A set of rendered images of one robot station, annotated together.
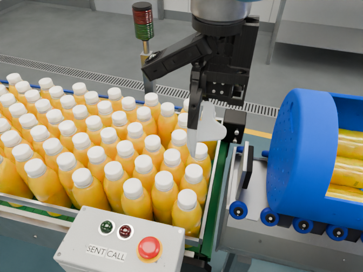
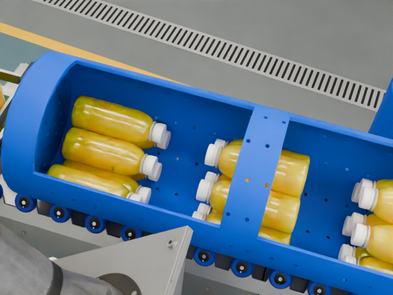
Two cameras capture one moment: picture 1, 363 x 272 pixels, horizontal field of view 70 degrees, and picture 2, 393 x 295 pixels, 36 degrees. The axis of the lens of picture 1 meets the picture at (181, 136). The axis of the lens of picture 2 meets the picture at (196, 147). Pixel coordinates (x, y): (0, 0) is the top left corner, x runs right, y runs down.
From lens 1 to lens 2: 0.79 m
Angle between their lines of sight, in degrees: 6
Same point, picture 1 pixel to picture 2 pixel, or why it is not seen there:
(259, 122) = (225, 78)
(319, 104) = (42, 75)
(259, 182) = not seen: hidden behind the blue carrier
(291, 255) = (61, 251)
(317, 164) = (21, 137)
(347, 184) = (107, 169)
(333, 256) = not seen: hidden behind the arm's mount
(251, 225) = (10, 211)
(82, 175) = not seen: outside the picture
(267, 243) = (32, 235)
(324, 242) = (87, 236)
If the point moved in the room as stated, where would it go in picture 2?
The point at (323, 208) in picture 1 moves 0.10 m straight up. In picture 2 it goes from (38, 185) to (30, 150)
